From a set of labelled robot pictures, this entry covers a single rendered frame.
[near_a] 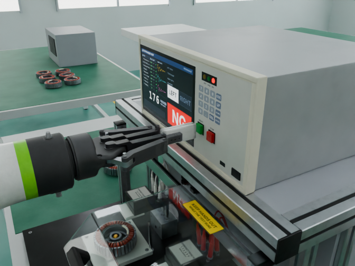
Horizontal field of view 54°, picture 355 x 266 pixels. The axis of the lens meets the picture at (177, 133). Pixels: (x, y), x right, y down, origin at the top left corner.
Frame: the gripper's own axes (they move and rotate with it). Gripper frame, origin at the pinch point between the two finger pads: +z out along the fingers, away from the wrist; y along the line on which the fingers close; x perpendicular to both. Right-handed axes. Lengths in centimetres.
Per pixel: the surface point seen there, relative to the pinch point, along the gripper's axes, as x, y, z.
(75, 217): -41, -39, -15
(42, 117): -118, -330, 12
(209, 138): -0.2, 4.0, 4.3
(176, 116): -1.0, -9.5, 4.9
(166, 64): 9.6, -14.3, 4.9
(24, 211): -43, -52, -28
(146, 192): -26.1, -20.3, 1.4
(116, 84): -43, -171, 46
